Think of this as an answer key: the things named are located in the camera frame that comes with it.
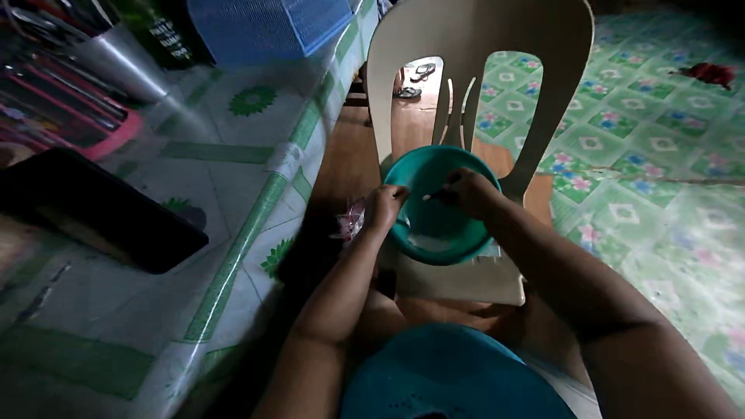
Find person's right hand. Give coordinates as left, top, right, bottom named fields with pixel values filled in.
left=424, top=168, right=502, bottom=222

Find person's left hand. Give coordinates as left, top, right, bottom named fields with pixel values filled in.
left=365, top=184, right=411, bottom=232

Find teal plastic bowl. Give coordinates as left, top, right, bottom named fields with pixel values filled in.
left=383, top=145, right=502, bottom=267

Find person's left forearm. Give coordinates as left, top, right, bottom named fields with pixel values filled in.
left=251, top=224, right=392, bottom=419

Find person's right forearm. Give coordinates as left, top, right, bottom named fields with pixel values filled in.
left=484, top=195, right=743, bottom=419

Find pink clear plastic packet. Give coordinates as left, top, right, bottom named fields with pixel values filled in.
left=331, top=198, right=369, bottom=246

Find person's legs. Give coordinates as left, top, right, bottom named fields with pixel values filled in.
left=349, top=274, right=591, bottom=388

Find beige plastic chair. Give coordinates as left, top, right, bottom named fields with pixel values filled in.
left=366, top=0, right=596, bottom=307

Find person's body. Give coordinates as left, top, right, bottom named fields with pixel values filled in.
left=340, top=323, right=603, bottom=419

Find green white patterned table cover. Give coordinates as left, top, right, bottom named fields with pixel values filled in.
left=0, top=0, right=380, bottom=419

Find blue woven box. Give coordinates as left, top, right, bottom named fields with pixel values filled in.
left=186, top=0, right=354, bottom=71

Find red cloth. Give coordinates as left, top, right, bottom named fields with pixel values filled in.
left=669, top=62, right=736, bottom=91

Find pink plastic basket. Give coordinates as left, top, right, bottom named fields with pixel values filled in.
left=0, top=49, right=143, bottom=162

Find green bottle with white print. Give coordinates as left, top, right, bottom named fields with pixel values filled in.
left=111, top=0, right=196, bottom=71

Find black rectangular phone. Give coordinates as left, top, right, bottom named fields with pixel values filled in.
left=0, top=147, right=210, bottom=275

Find silver metal cup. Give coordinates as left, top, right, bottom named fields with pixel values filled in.
left=73, top=22, right=171, bottom=106

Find bundle of kitchen utensils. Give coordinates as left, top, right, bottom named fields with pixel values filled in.
left=0, top=0, right=120, bottom=59

